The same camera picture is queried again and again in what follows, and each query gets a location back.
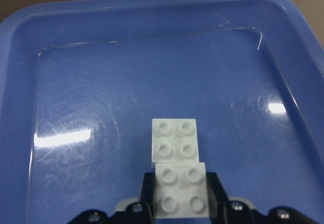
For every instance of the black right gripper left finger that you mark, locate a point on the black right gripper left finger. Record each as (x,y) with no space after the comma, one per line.
(141,211)

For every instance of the white block mid table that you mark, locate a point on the white block mid table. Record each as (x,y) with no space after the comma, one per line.
(180,190)

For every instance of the blue plastic tray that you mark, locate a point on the blue plastic tray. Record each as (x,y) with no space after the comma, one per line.
(81,82)

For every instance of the white block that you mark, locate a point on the white block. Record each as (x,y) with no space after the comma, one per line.
(174,140)

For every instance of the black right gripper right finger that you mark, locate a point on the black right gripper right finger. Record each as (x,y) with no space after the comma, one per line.
(223,209)

